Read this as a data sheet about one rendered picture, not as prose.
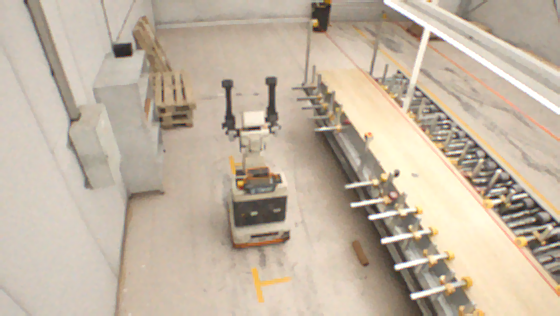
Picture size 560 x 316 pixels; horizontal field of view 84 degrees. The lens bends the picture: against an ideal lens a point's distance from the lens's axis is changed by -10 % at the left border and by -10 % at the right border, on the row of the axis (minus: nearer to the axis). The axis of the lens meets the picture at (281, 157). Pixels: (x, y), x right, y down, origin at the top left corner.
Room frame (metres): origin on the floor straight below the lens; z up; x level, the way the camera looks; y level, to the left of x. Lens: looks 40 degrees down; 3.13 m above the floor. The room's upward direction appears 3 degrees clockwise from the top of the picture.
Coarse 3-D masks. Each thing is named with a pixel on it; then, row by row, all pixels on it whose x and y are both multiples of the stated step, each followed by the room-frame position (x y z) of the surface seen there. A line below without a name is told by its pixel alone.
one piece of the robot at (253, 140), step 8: (240, 128) 2.70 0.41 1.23; (264, 128) 2.71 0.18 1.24; (240, 136) 2.61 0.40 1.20; (248, 136) 2.61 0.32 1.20; (256, 136) 2.63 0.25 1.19; (264, 136) 2.64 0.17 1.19; (248, 144) 2.60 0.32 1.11; (256, 144) 2.62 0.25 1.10; (248, 152) 2.59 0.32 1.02; (256, 152) 2.67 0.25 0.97; (248, 160) 2.65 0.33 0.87; (256, 160) 2.67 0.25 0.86; (264, 160) 2.69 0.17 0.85
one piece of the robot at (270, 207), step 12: (240, 180) 2.41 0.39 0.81; (240, 192) 2.25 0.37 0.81; (276, 192) 2.33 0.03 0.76; (240, 204) 2.24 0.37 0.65; (252, 204) 2.27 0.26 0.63; (264, 204) 2.30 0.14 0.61; (276, 204) 2.33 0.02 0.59; (240, 216) 2.24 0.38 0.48; (252, 216) 2.27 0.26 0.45; (264, 216) 2.30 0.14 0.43; (276, 216) 2.33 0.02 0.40
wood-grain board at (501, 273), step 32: (352, 96) 4.05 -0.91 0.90; (384, 96) 4.12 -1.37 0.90; (384, 128) 3.33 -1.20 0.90; (416, 128) 3.38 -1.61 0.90; (384, 160) 2.73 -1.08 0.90; (416, 160) 2.76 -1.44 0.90; (448, 160) 2.79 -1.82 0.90; (416, 192) 2.27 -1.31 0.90; (448, 192) 2.29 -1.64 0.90; (448, 224) 1.89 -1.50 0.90; (480, 224) 1.90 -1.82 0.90; (480, 256) 1.55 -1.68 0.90; (512, 256) 1.56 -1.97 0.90; (480, 288) 1.26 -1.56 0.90; (512, 288) 1.26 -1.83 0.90; (544, 288) 1.26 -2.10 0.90
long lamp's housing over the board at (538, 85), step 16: (384, 0) 3.49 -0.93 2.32; (400, 0) 3.27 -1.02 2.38; (416, 16) 2.93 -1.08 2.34; (432, 16) 2.83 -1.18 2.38; (448, 32) 2.51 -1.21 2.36; (480, 48) 2.18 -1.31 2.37; (496, 64) 1.99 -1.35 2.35; (512, 64) 1.93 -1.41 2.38; (528, 80) 1.75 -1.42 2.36; (544, 80) 1.73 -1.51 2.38; (544, 96) 1.61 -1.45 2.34
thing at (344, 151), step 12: (312, 96) 4.35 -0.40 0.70; (324, 120) 3.74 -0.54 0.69; (336, 144) 3.30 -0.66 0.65; (348, 156) 3.01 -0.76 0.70; (360, 180) 2.63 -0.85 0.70; (384, 228) 2.04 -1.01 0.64; (408, 252) 1.72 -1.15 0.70; (420, 276) 1.49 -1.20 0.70; (420, 288) 1.39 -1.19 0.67; (432, 300) 1.26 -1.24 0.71; (432, 312) 1.19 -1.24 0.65; (444, 312) 1.17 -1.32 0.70
